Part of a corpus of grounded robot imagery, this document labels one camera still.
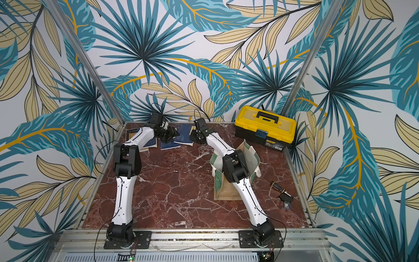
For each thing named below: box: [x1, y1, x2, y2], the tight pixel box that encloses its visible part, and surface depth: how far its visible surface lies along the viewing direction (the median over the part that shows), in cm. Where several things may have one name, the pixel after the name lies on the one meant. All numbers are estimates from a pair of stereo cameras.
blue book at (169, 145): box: [159, 140, 182, 151], surface depth 108 cm
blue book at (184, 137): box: [173, 123, 194, 147], surface depth 111 cm
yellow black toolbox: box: [234, 105, 297, 151], surface depth 100 cm
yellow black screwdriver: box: [271, 181, 292, 198], surface depth 90 cm
